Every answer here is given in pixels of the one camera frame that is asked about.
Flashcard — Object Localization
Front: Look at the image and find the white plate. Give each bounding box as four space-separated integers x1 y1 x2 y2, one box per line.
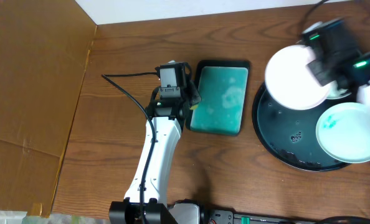
265 45 333 110

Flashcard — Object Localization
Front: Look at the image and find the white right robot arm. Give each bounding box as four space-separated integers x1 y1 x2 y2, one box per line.
301 19 370 109

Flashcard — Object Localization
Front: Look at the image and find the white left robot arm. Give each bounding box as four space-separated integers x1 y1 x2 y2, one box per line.
108 86 209 224

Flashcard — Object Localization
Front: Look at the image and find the black rectangular water tray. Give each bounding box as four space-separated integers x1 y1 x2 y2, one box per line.
186 60 251 136

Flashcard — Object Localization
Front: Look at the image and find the round black serving tray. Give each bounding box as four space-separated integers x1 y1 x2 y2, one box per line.
252 83 356 172

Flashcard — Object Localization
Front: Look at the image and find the mint plate far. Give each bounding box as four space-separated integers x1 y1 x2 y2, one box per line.
326 83 351 100

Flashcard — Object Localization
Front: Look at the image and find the mint plate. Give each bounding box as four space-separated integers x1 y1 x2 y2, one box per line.
316 103 370 164
326 83 351 100

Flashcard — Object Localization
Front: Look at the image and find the mint plate near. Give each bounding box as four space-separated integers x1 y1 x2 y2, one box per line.
316 103 370 164

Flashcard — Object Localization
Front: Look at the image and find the brown cardboard panel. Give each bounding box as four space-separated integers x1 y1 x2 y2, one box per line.
0 0 97 216

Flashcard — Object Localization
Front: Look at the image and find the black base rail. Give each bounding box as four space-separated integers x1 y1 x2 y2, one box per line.
203 208 370 224

